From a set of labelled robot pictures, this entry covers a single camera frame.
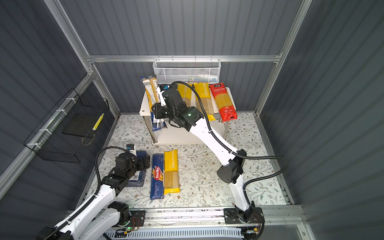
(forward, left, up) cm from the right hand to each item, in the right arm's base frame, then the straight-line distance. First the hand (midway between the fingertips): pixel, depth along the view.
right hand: (154, 109), depth 70 cm
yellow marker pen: (0, +32, -9) cm, 34 cm away
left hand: (-11, +12, -27) cm, 32 cm away
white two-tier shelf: (+6, -6, -30) cm, 31 cm away
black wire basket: (-8, +43, -7) cm, 45 cm away
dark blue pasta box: (-22, +12, -31) cm, 40 cm away
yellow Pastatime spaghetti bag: (-16, -4, -36) cm, 39 cm away
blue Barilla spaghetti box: (-22, +3, -34) cm, 41 cm away
